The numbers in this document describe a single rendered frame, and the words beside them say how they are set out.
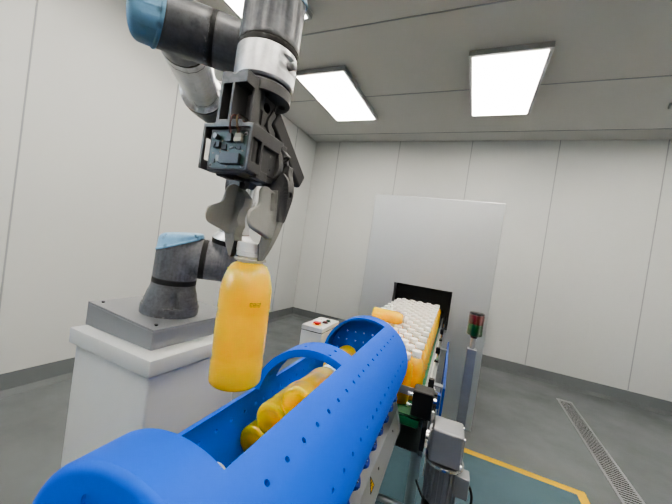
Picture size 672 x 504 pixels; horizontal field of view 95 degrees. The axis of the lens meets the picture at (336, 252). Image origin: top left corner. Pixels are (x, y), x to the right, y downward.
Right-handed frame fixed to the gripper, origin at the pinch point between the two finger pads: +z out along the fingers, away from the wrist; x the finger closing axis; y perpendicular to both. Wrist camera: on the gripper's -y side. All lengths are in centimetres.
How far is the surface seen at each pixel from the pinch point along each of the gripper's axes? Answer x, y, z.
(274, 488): 11.0, 4.4, 24.7
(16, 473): -178, -62, 142
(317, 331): -26, -87, 34
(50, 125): -277, -98, -64
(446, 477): 32, -87, 73
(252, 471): 8.8, 5.7, 22.9
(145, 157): -274, -173, -65
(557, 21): 68, -238, -200
